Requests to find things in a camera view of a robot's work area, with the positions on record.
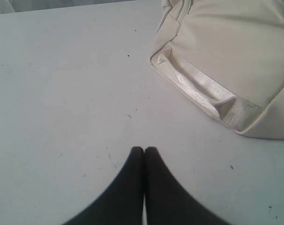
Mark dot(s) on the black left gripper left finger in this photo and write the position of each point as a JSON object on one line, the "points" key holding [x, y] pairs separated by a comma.
{"points": [[122, 201]]}

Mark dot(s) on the cream fabric duffel bag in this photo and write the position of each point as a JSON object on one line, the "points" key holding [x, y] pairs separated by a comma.
{"points": [[227, 57]]}

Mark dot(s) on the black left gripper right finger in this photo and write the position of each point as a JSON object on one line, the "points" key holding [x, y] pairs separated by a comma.
{"points": [[167, 202]]}

